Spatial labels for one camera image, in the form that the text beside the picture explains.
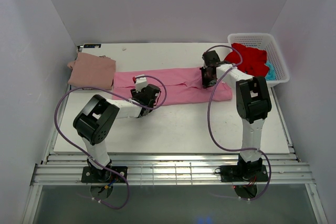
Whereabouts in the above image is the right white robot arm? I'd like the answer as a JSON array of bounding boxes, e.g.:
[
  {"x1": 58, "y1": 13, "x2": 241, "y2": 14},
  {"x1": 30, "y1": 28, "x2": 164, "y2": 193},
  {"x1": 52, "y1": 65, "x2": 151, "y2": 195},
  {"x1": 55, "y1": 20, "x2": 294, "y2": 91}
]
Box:
[{"x1": 201, "y1": 48, "x2": 272, "y2": 182}]

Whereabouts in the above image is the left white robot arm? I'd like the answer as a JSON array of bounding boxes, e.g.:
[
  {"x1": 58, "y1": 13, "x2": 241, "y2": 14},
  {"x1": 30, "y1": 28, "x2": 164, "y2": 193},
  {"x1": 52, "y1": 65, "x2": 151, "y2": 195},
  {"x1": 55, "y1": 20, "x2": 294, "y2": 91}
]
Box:
[{"x1": 73, "y1": 84, "x2": 161, "y2": 182}]

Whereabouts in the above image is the red t shirt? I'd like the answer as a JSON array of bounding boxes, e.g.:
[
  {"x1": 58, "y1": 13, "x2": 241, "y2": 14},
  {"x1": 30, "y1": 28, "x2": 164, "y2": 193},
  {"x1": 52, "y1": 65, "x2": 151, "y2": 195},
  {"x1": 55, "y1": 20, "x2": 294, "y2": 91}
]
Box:
[{"x1": 232, "y1": 43, "x2": 269, "y2": 77}]

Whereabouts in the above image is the teal t shirt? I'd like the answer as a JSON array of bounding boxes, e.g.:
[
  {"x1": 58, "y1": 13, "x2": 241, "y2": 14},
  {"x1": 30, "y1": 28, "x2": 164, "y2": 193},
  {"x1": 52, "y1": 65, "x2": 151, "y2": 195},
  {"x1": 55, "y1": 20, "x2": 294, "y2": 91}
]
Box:
[{"x1": 265, "y1": 61, "x2": 276, "y2": 81}]

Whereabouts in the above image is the white plastic mesh basket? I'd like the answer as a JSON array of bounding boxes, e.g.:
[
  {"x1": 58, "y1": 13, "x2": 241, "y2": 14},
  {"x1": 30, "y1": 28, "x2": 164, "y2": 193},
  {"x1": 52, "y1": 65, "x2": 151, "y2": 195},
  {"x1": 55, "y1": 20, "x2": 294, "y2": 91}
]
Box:
[{"x1": 227, "y1": 33, "x2": 290, "y2": 88}]

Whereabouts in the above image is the folded dusty pink t shirt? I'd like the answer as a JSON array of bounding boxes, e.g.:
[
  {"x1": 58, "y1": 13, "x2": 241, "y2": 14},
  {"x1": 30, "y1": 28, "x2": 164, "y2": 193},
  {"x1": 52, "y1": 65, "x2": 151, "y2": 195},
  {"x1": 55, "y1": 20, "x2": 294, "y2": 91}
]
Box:
[{"x1": 67, "y1": 52, "x2": 116, "y2": 90}]

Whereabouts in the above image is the blue label sticker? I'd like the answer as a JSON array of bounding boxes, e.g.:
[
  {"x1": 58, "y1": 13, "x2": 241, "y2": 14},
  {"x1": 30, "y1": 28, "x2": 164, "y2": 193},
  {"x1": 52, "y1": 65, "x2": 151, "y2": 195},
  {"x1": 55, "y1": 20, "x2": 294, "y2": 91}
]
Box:
[{"x1": 82, "y1": 44, "x2": 101, "y2": 48}]

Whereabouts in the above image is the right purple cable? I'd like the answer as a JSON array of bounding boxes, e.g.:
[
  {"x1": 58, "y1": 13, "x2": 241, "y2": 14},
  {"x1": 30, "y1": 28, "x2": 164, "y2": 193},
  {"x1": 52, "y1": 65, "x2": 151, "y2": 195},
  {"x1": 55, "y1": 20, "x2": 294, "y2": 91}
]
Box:
[{"x1": 206, "y1": 45, "x2": 271, "y2": 201}]

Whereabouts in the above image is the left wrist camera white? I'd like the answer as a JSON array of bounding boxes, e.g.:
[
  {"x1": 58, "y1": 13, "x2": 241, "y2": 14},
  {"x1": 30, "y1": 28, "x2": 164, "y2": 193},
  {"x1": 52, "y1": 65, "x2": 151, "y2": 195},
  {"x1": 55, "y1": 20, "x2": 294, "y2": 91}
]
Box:
[{"x1": 133, "y1": 74, "x2": 148, "y2": 93}]

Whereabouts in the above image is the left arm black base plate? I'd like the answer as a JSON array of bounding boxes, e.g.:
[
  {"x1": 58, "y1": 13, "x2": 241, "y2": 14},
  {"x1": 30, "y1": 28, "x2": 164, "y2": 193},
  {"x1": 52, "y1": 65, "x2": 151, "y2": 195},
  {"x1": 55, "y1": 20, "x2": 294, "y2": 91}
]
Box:
[{"x1": 80, "y1": 166, "x2": 125, "y2": 184}]

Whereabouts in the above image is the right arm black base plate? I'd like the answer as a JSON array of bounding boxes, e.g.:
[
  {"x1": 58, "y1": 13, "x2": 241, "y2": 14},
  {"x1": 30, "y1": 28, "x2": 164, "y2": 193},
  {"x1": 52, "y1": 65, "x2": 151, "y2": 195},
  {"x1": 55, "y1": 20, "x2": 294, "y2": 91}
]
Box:
[{"x1": 214, "y1": 155, "x2": 269, "y2": 182}]

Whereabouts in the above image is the aluminium rail frame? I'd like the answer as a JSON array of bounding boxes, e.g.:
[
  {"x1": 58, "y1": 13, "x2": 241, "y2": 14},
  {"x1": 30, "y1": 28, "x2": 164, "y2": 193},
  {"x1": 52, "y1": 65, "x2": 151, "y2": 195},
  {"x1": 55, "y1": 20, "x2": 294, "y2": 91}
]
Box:
[{"x1": 28, "y1": 84, "x2": 316, "y2": 224}]

